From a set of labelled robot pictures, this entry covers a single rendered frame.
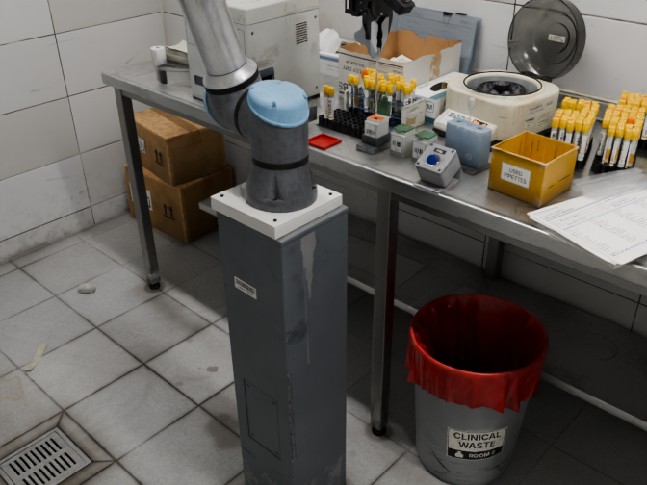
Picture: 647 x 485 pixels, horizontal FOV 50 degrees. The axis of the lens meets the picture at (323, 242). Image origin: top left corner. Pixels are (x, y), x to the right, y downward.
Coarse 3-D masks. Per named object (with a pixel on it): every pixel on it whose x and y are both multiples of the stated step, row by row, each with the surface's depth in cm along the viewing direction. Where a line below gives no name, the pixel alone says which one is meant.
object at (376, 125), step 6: (366, 120) 170; (372, 120) 169; (378, 120) 168; (384, 120) 169; (366, 126) 170; (372, 126) 168; (378, 126) 168; (384, 126) 170; (366, 132) 170; (372, 132) 169; (378, 132) 169; (384, 132) 170
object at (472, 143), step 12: (456, 120) 161; (456, 132) 159; (468, 132) 157; (480, 132) 154; (456, 144) 160; (468, 144) 158; (480, 144) 155; (468, 156) 159; (480, 156) 157; (468, 168) 159; (480, 168) 159
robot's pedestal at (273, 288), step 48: (240, 240) 144; (288, 240) 135; (336, 240) 147; (240, 288) 151; (288, 288) 141; (336, 288) 154; (240, 336) 159; (288, 336) 146; (336, 336) 161; (240, 384) 168; (288, 384) 153; (336, 384) 168; (240, 432) 179; (288, 432) 161; (336, 432) 177; (288, 480) 171; (336, 480) 186
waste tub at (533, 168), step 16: (496, 144) 148; (512, 144) 152; (528, 144) 155; (544, 144) 152; (560, 144) 149; (496, 160) 148; (512, 160) 145; (528, 160) 142; (544, 160) 154; (560, 160) 143; (496, 176) 149; (512, 176) 146; (528, 176) 143; (544, 176) 141; (560, 176) 146; (512, 192) 148; (528, 192) 145; (544, 192) 143; (560, 192) 149
